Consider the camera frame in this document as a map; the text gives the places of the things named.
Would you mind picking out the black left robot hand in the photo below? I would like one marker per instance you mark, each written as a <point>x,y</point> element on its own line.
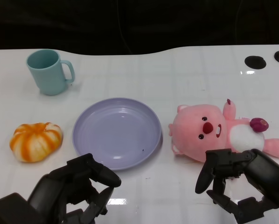
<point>67,182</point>

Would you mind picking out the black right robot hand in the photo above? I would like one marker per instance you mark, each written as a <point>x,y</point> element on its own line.
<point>263,168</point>

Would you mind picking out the pink plush beaver doll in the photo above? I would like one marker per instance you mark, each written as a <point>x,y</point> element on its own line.
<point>190,130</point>

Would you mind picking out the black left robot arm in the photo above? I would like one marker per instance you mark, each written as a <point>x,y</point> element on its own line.
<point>11,210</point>

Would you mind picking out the lavender plastic plate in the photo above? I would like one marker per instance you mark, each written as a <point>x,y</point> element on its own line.
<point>117,133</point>

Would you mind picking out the orange white striped pumpkin toy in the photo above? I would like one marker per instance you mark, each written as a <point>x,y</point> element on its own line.
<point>34,142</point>

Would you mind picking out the light blue plastic mug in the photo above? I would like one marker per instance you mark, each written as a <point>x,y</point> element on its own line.
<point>47,74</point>

